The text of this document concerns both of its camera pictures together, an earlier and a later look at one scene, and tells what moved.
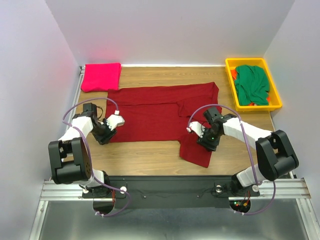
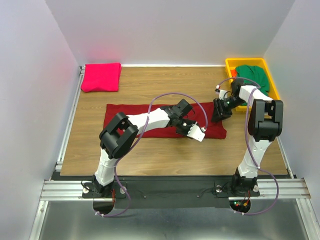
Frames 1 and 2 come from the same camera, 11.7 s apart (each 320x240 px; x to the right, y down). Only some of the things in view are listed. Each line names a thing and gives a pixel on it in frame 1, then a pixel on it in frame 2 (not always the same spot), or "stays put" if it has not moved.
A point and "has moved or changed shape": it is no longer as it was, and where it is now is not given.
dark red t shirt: (162, 114) has moved or changed shape
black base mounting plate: (170, 191) stays put
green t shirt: (252, 85) stays put
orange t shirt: (234, 74) stays put
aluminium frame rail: (272, 188) stays put
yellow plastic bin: (275, 103) stays put
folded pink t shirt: (105, 75) stays put
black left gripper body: (102, 132) → (184, 126)
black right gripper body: (210, 139) → (230, 103)
